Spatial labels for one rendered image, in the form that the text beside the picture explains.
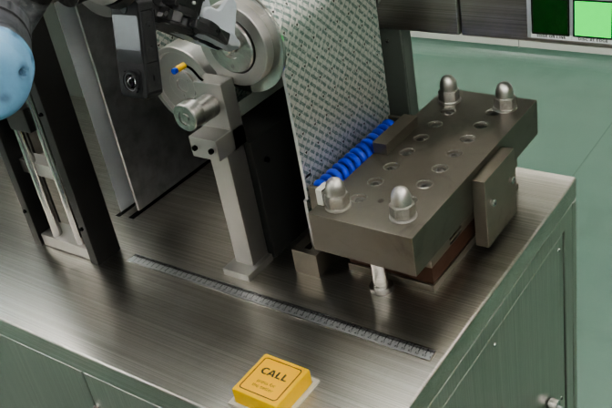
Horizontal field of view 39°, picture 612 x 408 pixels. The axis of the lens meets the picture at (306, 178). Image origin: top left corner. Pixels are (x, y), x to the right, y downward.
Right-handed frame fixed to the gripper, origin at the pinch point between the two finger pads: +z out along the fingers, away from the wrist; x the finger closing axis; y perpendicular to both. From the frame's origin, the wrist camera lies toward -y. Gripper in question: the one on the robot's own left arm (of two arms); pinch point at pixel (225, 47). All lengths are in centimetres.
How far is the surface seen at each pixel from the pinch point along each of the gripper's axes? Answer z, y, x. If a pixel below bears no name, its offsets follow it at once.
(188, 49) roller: 5.5, 0.4, 11.4
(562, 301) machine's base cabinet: 63, -22, -30
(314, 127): 17.1, -5.8, -4.4
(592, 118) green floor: 252, 46, 30
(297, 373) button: 8.5, -37.0, -16.7
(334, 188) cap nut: 14.3, -13.8, -11.8
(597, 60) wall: 285, 78, 44
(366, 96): 28.5, 1.7, -4.4
